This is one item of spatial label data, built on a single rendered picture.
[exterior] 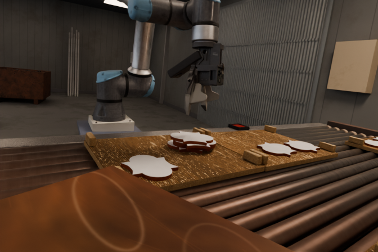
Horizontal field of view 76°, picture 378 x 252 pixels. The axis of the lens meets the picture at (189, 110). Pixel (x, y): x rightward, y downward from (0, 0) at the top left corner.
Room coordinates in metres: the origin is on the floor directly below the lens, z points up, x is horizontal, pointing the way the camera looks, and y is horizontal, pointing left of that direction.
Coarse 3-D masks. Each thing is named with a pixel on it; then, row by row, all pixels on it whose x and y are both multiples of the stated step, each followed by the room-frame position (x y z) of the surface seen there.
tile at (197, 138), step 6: (180, 132) 0.77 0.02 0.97; (186, 132) 0.78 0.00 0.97; (198, 132) 0.80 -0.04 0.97; (174, 138) 0.70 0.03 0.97; (180, 138) 0.70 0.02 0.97; (186, 138) 0.70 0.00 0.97; (192, 138) 0.71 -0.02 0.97; (198, 138) 0.72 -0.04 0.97; (204, 138) 0.73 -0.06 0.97; (210, 138) 0.73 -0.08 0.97; (198, 144) 0.69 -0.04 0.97; (204, 144) 0.69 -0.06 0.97
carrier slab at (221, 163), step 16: (96, 144) 0.67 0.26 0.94; (112, 144) 0.69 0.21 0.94; (128, 144) 0.71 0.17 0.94; (144, 144) 0.72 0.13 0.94; (160, 144) 0.74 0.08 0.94; (96, 160) 0.57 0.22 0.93; (112, 160) 0.57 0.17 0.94; (128, 160) 0.58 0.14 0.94; (176, 160) 0.62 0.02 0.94; (192, 160) 0.63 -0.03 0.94; (208, 160) 0.64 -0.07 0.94; (224, 160) 0.66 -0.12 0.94; (240, 160) 0.67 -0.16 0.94; (176, 176) 0.52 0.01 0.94; (192, 176) 0.53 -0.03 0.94; (208, 176) 0.54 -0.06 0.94; (224, 176) 0.56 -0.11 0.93; (240, 176) 0.59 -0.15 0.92
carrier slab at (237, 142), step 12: (216, 132) 0.99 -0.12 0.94; (228, 132) 1.01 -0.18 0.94; (240, 132) 1.04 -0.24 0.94; (252, 132) 1.07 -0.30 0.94; (264, 132) 1.10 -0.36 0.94; (228, 144) 0.83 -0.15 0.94; (240, 144) 0.85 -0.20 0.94; (252, 144) 0.87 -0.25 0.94; (276, 156) 0.75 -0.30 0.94; (300, 156) 0.78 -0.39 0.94; (312, 156) 0.79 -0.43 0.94; (324, 156) 0.82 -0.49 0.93; (336, 156) 0.87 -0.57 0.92; (264, 168) 0.65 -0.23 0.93; (276, 168) 0.67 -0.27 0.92
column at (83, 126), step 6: (78, 120) 1.19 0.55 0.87; (84, 120) 1.20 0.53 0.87; (78, 126) 1.09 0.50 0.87; (84, 126) 1.10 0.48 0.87; (84, 132) 1.00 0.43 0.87; (96, 132) 1.02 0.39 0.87; (102, 132) 1.03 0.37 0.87; (108, 132) 1.04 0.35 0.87; (114, 132) 1.05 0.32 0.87; (120, 132) 1.06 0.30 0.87; (126, 132) 1.07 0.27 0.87
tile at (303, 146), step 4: (284, 144) 0.90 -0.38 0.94; (288, 144) 0.89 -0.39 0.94; (292, 144) 0.89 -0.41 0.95; (296, 144) 0.90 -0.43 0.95; (300, 144) 0.91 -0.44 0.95; (304, 144) 0.92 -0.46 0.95; (308, 144) 0.92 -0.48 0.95; (292, 148) 0.86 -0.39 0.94; (296, 148) 0.84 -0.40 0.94; (300, 148) 0.84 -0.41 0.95; (304, 148) 0.85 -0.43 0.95; (308, 148) 0.85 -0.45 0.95; (312, 148) 0.86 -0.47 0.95; (316, 148) 0.88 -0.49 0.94; (316, 152) 0.84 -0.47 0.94
